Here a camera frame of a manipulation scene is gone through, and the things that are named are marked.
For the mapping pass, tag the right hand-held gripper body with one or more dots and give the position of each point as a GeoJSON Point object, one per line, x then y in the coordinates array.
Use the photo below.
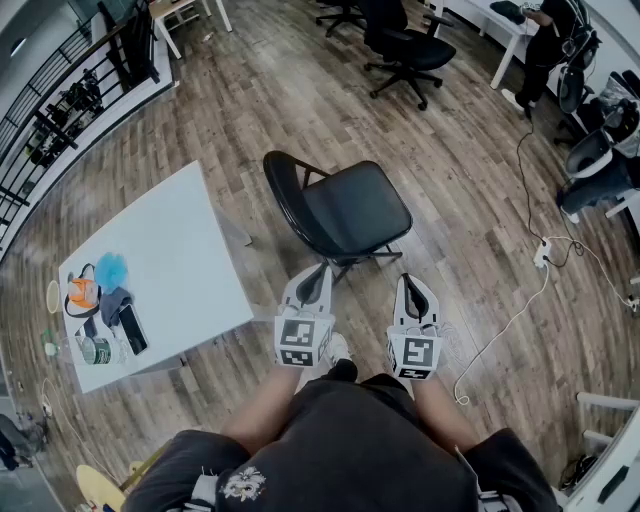
{"type": "Point", "coordinates": [416, 352]}

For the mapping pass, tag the black metal railing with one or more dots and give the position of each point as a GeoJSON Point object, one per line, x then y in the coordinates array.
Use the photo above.
{"type": "Point", "coordinates": [55, 107]}

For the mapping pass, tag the black smartphone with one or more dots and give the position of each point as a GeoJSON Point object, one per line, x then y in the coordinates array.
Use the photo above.
{"type": "Point", "coordinates": [134, 330]}

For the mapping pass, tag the grey cloth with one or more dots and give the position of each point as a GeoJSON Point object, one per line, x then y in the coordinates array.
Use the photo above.
{"type": "Point", "coordinates": [114, 304]}

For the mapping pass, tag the black folding chair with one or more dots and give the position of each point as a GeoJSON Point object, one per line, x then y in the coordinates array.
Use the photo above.
{"type": "Point", "coordinates": [350, 210]}

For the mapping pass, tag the wooden small table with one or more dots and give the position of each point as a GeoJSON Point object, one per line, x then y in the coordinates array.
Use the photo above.
{"type": "Point", "coordinates": [170, 11]}

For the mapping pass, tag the orange and white cap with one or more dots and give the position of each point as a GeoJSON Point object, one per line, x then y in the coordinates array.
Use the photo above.
{"type": "Point", "coordinates": [82, 295]}

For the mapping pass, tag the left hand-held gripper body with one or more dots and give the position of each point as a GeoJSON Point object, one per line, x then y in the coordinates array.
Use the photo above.
{"type": "Point", "coordinates": [298, 340]}

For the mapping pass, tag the person's left forearm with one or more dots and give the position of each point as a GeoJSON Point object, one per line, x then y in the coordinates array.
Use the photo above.
{"type": "Point", "coordinates": [260, 410]}

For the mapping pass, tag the blue mesh bath sponge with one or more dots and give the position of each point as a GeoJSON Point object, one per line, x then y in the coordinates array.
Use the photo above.
{"type": "Point", "coordinates": [112, 271]}

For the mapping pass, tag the person's white shoe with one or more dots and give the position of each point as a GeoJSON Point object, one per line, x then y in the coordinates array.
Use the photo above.
{"type": "Point", "coordinates": [339, 347]}

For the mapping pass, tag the cream round bowl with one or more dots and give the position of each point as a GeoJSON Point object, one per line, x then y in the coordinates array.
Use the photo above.
{"type": "Point", "coordinates": [52, 297]}

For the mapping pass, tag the black office chair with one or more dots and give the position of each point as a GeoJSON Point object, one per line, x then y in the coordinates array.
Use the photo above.
{"type": "Point", "coordinates": [405, 45]}
{"type": "Point", "coordinates": [342, 12]}

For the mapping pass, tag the white square table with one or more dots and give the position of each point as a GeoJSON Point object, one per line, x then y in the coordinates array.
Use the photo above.
{"type": "Point", "coordinates": [170, 260]}

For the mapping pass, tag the black bag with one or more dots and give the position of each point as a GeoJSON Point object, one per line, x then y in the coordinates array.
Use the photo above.
{"type": "Point", "coordinates": [507, 11]}

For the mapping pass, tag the person's black shirt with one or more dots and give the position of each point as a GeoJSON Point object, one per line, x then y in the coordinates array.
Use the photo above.
{"type": "Point", "coordinates": [350, 450]}

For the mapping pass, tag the white framed table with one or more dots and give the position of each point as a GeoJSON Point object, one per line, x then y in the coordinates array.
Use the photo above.
{"type": "Point", "coordinates": [607, 465]}

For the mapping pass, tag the person's right forearm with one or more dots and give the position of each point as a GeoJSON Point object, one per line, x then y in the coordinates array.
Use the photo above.
{"type": "Point", "coordinates": [442, 410]}

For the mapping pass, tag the green can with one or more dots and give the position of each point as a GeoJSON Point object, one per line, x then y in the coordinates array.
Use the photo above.
{"type": "Point", "coordinates": [96, 351]}

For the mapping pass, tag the white long desk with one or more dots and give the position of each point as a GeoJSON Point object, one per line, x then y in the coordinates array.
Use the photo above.
{"type": "Point", "coordinates": [505, 30]}

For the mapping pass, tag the white power strip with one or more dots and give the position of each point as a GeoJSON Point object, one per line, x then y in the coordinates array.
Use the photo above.
{"type": "Point", "coordinates": [542, 252]}

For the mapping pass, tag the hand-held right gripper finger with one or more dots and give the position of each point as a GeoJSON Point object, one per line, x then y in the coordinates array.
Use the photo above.
{"type": "Point", "coordinates": [427, 300]}
{"type": "Point", "coordinates": [401, 295]}

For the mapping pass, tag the yellow round stool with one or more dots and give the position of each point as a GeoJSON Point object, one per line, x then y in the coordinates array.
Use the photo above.
{"type": "Point", "coordinates": [97, 487]}

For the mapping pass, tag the clear plastic bottle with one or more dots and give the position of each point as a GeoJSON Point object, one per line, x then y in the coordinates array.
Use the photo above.
{"type": "Point", "coordinates": [119, 350]}

